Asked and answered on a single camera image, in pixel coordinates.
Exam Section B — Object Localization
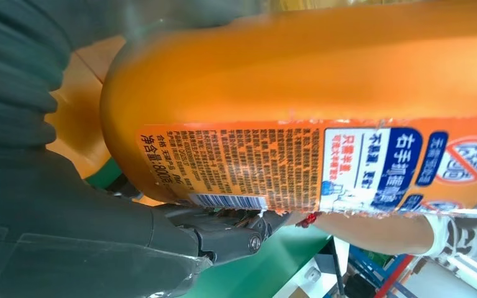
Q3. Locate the white table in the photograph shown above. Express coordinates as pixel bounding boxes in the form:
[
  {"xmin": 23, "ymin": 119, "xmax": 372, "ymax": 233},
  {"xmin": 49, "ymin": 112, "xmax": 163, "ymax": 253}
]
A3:
[{"xmin": 273, "ymin": 236, "xmax": 350, "ymax": 298}]

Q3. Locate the person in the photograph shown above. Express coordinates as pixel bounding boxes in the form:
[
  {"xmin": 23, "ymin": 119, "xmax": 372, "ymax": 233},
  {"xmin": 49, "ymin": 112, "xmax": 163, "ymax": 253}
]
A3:
[{"xmin": 295, "ymin": 212, "xmax": 477, "ymax": 273}]

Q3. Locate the red bracelet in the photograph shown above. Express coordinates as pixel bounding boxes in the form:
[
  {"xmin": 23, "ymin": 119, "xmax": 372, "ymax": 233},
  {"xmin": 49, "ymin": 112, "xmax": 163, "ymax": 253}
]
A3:
[{"xmin": 295, "ymin": 212, "xmax": 324, "ymax": 230}]

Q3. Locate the small white charger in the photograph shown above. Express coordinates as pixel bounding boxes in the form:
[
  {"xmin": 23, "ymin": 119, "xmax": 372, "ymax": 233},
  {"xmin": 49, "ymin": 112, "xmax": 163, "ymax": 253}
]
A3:
[{"xmin": 304, "ymin": 267, "xmax": 322, "ymax": 284}]

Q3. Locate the blue and red metal rack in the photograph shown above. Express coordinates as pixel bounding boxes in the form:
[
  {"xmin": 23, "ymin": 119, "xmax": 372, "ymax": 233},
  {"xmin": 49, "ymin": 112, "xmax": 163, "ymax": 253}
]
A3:
[{"xmin": 347, "ymin": 245, "xmax": 417, "ymax": 298}]

